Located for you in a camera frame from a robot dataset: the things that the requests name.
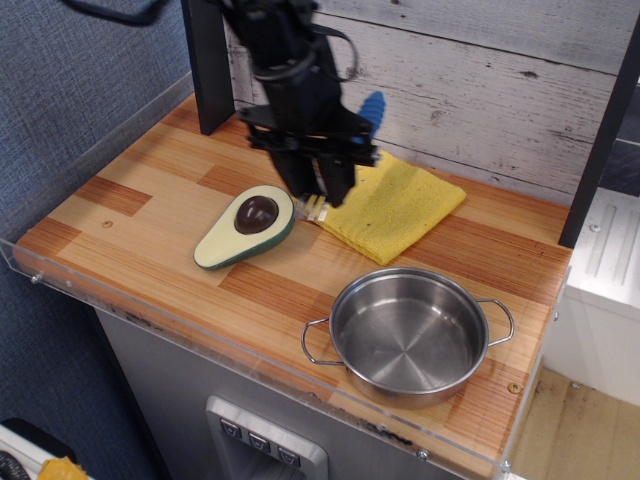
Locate toy avocado half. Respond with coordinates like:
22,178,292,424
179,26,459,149
193,185,294,269

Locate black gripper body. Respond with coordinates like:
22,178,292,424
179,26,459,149
239,39,379,166

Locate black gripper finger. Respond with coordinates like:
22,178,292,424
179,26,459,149
270,151,318,198
317,155,355,207

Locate stainless steel pot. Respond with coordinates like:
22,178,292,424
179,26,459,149
323,267,500,409

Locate blue handled metal fork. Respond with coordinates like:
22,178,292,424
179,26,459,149
294,91,386,223

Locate yellow tape object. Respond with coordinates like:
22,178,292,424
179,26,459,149
37,457,90,480

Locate black cable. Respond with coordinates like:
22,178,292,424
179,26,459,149
59,0,360,84

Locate white appliance at right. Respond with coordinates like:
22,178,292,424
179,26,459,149
543,188,639,405

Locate grey cabinet with dispenser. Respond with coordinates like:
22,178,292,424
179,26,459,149
97,311,452,479

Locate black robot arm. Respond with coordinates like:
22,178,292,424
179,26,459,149
219,1,378,207

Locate black vertical post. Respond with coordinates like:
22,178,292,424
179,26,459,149
181,0,235,135
558,18,639,248

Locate black vertical post left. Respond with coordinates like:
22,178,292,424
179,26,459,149
181,0,235,135

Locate clear acrylic table guard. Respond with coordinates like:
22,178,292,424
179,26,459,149
7,97,570,479

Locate black vertical post right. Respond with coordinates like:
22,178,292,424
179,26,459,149
558,18,639,248

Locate yellow folded towel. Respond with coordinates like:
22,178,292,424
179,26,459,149
313,152,466,266

